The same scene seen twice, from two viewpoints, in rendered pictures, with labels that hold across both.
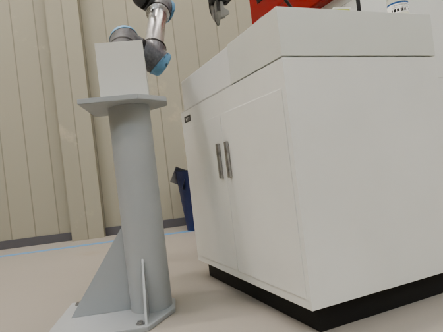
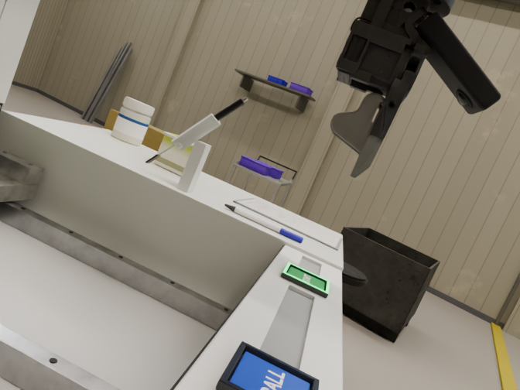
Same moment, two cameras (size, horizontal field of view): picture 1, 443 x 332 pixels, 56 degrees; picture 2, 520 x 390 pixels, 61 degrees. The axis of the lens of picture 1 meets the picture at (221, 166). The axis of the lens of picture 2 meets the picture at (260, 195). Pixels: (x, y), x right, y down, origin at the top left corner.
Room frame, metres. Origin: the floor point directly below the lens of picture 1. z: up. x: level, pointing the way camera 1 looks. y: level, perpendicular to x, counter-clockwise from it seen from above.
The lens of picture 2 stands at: (2.14, 0.13, 1.09)
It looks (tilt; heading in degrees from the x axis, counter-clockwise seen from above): 7 degrees down; 212
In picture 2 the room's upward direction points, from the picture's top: 23 degrees clockwise
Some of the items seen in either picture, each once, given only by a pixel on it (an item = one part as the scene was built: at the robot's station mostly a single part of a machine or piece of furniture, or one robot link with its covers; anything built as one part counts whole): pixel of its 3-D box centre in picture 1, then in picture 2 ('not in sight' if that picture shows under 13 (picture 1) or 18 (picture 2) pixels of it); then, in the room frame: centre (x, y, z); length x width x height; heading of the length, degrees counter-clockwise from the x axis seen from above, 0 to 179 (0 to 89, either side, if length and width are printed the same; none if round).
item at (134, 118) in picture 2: (397, 6); (133, 121); (1.46, -0.68, 1.01); 0.07 x 0.07 x 0.10
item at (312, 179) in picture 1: (295, 186); not in sight; (1.76, -0.30, 0.41); 0.96 x 0.64 x 0.82; 23
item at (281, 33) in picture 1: (328, 50); (183, 214); (1.48, -0.43, 0.89); 0.62 x 0.35 x 0.14; 113
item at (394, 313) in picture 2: not in sight; (379, 278); (-1.90, -0.84, 0.34); 1.01 x 0.82 x 0.68; 9
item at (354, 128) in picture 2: (219, 16); (355, 131); (1.69, -0.06, 1.14); 0.06 x 0.03 x 0.09; 113
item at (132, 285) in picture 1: (113, 209); not in sight; (1.62, 0.44, 0.41); 0.51 x 0.44 x 0.82; 96
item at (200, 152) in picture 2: not in sight; (190, 148); (1.60, -0.36, 1.03); 0.06 x 0.04 x 0.13; 113
